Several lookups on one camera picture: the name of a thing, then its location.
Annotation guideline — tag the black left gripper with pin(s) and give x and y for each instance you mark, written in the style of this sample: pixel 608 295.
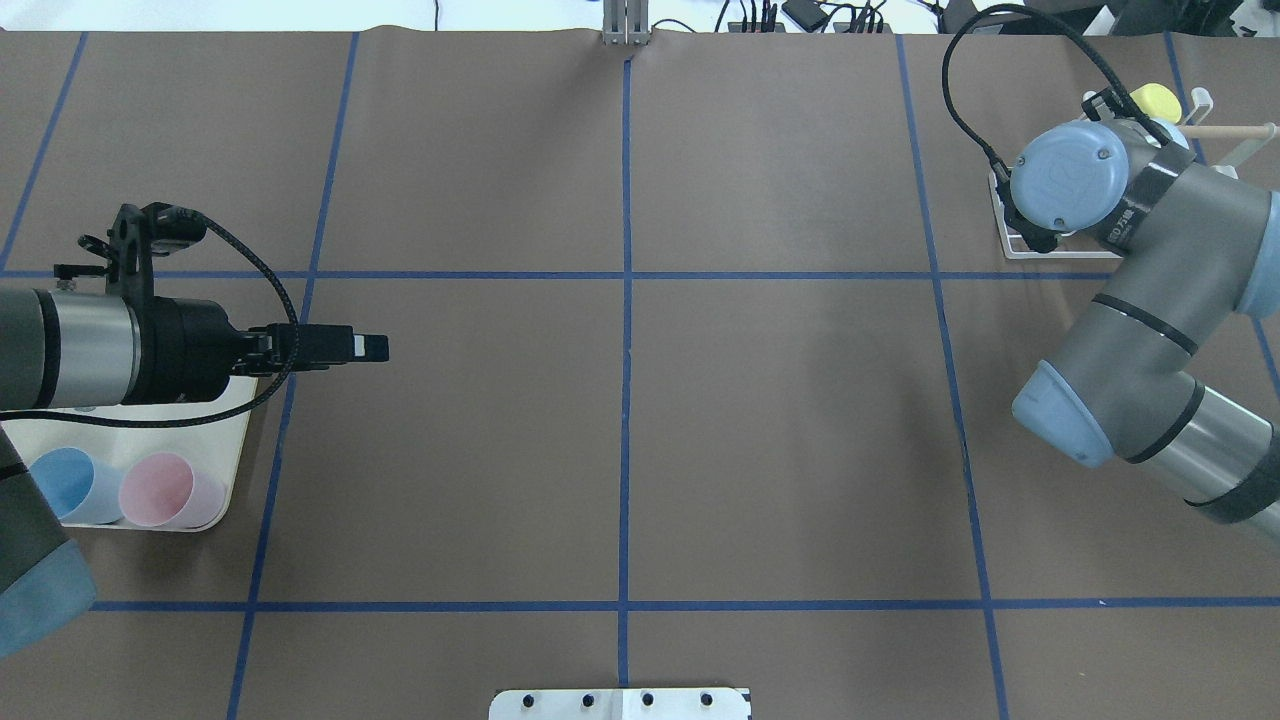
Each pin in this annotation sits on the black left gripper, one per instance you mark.
pixel 192 347

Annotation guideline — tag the yellow plastic cup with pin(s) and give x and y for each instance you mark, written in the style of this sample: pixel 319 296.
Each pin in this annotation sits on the yellow plastic cup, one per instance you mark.
pixel 1158 102

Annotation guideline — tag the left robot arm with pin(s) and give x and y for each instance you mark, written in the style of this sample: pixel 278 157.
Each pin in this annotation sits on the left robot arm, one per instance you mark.
pixel 63 351

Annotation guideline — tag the pink plastic cup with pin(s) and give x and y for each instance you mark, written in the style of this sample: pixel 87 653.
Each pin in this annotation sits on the pink plastic cup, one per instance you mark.
pixel 167 492

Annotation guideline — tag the blue cup by pink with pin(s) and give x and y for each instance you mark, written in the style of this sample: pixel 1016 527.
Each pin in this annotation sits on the blue cup by pink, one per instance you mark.
pixel 79 487

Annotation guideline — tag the cream plastic tray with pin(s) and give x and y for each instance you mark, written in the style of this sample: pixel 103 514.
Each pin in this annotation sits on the cream plastic tray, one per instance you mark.
pixel 213 450

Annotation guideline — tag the grey aluminium post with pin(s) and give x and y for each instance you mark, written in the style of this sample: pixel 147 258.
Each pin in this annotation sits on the grey aluminium post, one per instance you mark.
pixel 626 23

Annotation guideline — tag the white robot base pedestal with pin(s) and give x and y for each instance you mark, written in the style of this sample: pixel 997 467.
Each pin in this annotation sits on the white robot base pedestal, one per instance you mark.
pixel 623 703

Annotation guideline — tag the white wire cup rack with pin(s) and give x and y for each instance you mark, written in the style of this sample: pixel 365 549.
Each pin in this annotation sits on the white wire cup rack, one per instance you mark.
pixel 1220 130

